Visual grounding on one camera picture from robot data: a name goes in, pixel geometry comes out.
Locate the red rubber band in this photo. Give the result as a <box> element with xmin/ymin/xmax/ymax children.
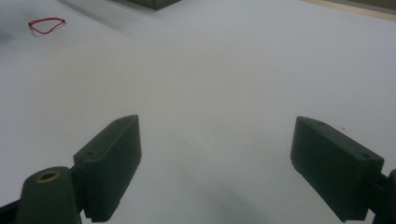
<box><xmin>27</xmin><ymin>17</ymin><xmax>66</xmax><ymax>35</ymax></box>

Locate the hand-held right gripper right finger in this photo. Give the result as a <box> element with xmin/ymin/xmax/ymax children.
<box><xmin>290</xmin><ymin>116</ymin><xmax>385</xmax><ymax>223</ymax></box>

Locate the dark box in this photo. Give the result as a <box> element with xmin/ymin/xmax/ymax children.
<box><xmin>127</xmin><ymin>0</ymin><xmax>182</xmax><ymax>11</ymax></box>

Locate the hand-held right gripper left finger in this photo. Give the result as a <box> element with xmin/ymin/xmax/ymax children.
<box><xmin>73</xmin><ymin>114</ymin><xmax>143</xmax><ymax>223</ymax></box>

